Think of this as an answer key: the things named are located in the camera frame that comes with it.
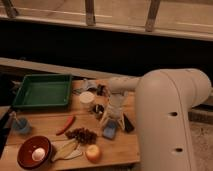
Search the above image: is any yellow apple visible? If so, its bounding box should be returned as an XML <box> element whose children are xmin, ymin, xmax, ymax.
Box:
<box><xmin>85</xmin><ymin>144</ymin><xmax>101</xmax><ymax>163</ymax></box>

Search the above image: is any small dark binder clip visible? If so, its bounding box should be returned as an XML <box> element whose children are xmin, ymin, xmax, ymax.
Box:
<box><xmin>97</xmin><ymin>84</ymin><xmax>106</xmax><ymax>96</ymax></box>

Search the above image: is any green plastic tray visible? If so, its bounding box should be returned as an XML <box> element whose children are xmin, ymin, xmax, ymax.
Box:
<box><xmin>12</xmin><ymin>74</ymin><xmax>72</xmax><ymax>109</ymax></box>

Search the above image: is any white egg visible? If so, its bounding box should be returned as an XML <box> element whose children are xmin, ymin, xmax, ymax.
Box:
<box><xmin>32</xmin><ymin>148</ymin><xmax>45</xmax><ymax>161</ymax></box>

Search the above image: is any blue cup with utensil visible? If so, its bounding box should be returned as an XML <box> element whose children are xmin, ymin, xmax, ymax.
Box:
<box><xmin>11</xmin><ymin>112</ymin><xmax>31</xmax><ymax>135</ymax></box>

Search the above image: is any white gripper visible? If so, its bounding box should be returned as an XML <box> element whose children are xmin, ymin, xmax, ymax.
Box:
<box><xmin>99</xmin><ymin>94</ymin><xmax>125</xmax><ymax>131</ymax></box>

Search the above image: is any wooden cutting board table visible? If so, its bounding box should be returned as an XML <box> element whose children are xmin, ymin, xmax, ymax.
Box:
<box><xmin>0</xmin><ymin>77</ymin><xmax>142</xmax><ymax>171</ymax></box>

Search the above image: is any red chili pepper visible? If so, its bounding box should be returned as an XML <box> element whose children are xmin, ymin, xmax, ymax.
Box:
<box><xmin>56</xmin><ymin>116</ymin><xmax>75</xmax><ymax>136</ymax></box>

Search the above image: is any brown bowl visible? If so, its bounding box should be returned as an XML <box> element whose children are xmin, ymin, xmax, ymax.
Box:
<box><xmin>17</xmin><ymin>136</ymin><xmax>52</xmax><ymax>170</ymax></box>

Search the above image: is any white paper cup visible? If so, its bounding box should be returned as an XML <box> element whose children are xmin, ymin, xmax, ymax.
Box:
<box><xmin>79</xmin><ymin>91</ymin><xmax>95</xmax><ymax>111</ymax></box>

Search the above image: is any black rectangular block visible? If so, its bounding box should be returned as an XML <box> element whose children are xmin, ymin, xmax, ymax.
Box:
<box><xmin>124</xmin><ymin>115</ymin><xmax>135</xmax><ymax>133</ymax></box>

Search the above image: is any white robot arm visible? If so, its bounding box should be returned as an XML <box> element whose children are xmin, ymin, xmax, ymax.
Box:
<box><xmin>101</xmin><ymin>68</ymin><xmax>212</xmax><ymax>171</ymax></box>

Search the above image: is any dark grape bunch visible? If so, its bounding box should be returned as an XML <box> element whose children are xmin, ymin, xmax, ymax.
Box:
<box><xmin>65</xmin><ymin>128</ymin><xmax>97</xmax><ymax>144</ymax></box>

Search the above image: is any blue sponge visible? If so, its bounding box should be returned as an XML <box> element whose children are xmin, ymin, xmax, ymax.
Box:
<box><xmin>102</xmin><ymin>120</ymin><xmax>117</xmax><ymax>140</ymax></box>

